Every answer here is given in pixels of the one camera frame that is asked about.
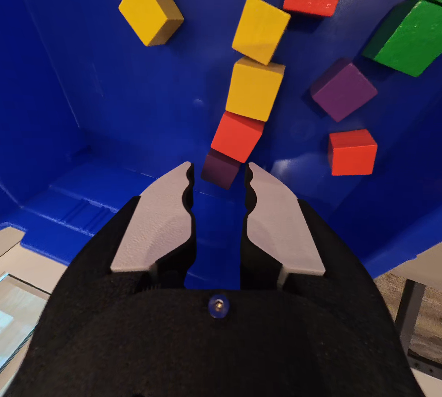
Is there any purple wooden cube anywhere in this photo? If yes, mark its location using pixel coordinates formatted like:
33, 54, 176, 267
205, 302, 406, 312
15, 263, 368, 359
310, 58, 378, 123
200, 148, 241, 190

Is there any grey metal table leg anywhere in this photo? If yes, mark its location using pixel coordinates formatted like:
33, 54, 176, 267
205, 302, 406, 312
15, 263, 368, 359
394, 278, 442, 375

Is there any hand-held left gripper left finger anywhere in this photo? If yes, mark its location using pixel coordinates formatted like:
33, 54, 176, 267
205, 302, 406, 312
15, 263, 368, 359
110, 161, 197, 289

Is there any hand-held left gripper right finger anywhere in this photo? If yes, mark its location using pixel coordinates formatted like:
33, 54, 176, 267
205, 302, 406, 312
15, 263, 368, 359
240, 162, 326, 289

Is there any yellow wooden cube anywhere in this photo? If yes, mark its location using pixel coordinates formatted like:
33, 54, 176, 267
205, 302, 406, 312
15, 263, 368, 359
118, 0, 184, 47
231, 0, 291, 66
225, 56, 286, 122

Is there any blue plastic bin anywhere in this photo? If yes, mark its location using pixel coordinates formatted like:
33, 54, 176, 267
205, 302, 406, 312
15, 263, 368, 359
0, 0, 442, 290

